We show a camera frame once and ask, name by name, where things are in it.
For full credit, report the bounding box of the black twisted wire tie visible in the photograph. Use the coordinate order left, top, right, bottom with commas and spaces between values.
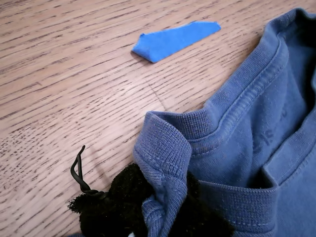
70, 145, 109, 198

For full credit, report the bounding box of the short blue tape piece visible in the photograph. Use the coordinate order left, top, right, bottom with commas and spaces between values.
131, 20, 221, 64

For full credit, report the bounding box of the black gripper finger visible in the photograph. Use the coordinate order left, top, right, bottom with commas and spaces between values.
68, 162, 158, 237
170, 172, 236, 237

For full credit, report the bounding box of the blue printed T-shirt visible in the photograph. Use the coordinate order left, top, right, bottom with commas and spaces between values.
133, 7, 316, 237

